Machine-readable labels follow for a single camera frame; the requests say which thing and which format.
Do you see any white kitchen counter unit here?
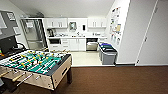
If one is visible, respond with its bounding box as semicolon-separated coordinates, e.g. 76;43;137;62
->
47;34;109;53

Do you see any open black dishwasher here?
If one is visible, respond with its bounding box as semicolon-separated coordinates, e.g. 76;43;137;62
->
85;37;99;52

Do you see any blue lid waste bin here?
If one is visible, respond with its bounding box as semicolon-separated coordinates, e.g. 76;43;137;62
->
98;42;114;54

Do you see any green lid waste bin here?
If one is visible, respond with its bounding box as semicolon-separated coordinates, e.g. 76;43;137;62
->
99;45;116;59

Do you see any grey lid waste bin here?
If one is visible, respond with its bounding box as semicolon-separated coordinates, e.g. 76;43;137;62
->
101;49;119;66

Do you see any built-in black microwave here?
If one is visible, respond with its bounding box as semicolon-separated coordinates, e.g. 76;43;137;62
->
48;38;62;46

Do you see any black coffee machine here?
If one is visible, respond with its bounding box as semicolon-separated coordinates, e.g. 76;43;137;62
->
47;28;55;38

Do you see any wooden foosball table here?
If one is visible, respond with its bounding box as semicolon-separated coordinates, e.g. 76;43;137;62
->
0;49;73;92

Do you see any stainless steel fridge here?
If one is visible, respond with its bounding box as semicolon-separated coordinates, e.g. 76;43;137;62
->
20;18;48;52

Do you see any white door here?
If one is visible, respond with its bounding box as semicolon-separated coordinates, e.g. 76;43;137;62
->
135;0;168;67

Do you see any black computer monitor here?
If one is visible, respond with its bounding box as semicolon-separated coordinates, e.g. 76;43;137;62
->
0;35;18;57

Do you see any grey notice board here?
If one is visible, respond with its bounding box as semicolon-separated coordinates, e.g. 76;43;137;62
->
0;9;23;38

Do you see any white wall cabinet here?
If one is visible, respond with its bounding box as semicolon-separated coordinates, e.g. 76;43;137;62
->
87;17;108;29
45;17;69;29

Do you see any large wall poster sheet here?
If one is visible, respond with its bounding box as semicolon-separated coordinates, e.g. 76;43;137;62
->
109;6;122;46

